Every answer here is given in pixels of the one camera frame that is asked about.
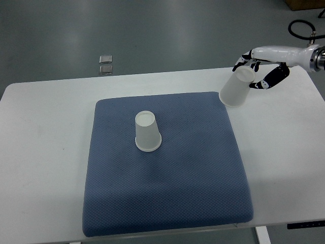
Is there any black table control panel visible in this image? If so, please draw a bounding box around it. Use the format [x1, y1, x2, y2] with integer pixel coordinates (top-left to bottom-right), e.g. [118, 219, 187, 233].
[287, 221, 325, 230]

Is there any white paper cup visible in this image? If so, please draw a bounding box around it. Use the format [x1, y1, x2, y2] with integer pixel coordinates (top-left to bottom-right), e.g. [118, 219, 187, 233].
[135, 110, 162, 152]
[219, 66, 255, 107]

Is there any white table leg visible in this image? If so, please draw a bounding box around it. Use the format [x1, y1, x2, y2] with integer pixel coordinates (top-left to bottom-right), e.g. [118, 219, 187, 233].
[255, 226, 271, 244]

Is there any black cable loop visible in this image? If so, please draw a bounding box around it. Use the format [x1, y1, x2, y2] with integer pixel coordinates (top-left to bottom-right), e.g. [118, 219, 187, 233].
[288, 20, 325, 48]

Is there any upper metal floor plate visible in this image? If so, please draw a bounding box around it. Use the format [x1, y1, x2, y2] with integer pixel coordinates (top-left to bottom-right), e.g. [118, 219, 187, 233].
[99, 54, 112, 64]

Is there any brown cardboard box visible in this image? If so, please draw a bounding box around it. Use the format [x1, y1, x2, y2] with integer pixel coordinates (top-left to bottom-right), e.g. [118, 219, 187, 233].
[284, 0, 324, 11]

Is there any lower metal floor plate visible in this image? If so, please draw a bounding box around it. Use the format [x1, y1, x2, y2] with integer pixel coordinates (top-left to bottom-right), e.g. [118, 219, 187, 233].
[100, 65, 113, 75]

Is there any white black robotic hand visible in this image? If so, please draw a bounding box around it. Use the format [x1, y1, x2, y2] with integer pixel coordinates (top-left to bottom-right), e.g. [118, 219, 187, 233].
[232, 45, 320, 89]

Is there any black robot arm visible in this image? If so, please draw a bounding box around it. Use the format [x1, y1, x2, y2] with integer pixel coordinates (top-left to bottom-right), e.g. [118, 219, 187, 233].
[310, 46, 324, 72]

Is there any metal floor plate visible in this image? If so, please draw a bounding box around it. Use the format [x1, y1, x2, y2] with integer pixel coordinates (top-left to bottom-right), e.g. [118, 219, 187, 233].
[100, 65, 113, 75]
[99, 54, 112, 64]

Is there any blue textured cushion mat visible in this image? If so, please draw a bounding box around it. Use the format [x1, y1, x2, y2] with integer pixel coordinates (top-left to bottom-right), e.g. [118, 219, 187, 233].
[82, 91, 253, 237]

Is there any black tripod leg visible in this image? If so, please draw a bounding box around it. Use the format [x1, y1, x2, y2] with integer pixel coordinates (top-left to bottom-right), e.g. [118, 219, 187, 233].
[317, 9, 325, 18]

